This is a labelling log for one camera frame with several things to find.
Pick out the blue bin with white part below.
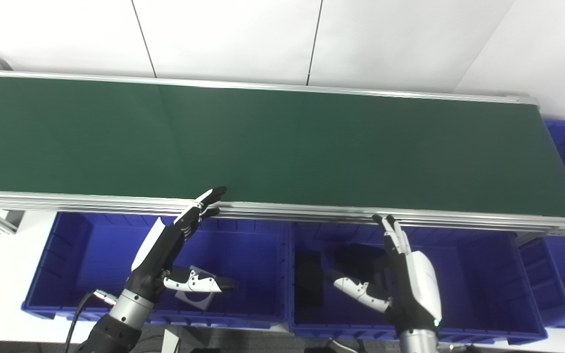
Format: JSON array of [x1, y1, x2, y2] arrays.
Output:
[[21, 211, 291, 329]]

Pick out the black cylinder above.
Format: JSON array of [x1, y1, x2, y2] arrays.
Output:
[[334, 245, 392, 298]]

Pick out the green conveyor belt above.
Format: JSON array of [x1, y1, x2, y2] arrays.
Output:
[[0, 53, 565, 239], [0, 75, 565, 219]]

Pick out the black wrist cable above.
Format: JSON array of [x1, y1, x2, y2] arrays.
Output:
[[64, 289, 118, 353]]

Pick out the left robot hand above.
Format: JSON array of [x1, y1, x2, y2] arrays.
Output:
[[125, 186, 237, 301]]

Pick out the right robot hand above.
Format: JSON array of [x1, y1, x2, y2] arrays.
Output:
[[324, 214, 443, 338]]

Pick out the blue bin with black parts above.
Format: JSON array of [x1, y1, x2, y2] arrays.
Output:
[[287, 221, 548, 345]]

